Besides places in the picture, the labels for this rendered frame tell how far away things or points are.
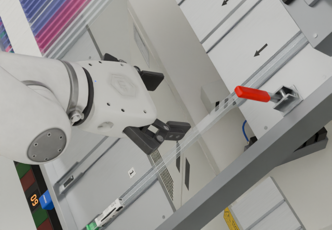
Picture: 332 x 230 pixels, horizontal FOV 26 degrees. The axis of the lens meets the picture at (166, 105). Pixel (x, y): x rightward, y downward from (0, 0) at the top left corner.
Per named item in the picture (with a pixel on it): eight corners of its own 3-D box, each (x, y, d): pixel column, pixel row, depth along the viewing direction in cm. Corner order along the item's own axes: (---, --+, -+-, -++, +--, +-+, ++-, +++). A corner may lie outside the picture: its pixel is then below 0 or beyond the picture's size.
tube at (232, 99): (95, 233, 119) (90, 233, 118) (92, 226, 120) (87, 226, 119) (321, 25, 99) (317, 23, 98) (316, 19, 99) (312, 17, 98)
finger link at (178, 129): (161, 137, 91) (199, 140, 95) (152, 118, 93) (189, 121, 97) (148, 153, 93) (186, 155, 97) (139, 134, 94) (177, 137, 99)
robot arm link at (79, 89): (81, 99, 83) (102, 101, 85) (57, 45, 88) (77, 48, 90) (48, 145, 87) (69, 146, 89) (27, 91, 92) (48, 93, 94)
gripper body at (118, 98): (95, 106, 84) (167, 113, 91) (67, 44, 90) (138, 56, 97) (65, 146, 88) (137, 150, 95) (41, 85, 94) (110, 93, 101)
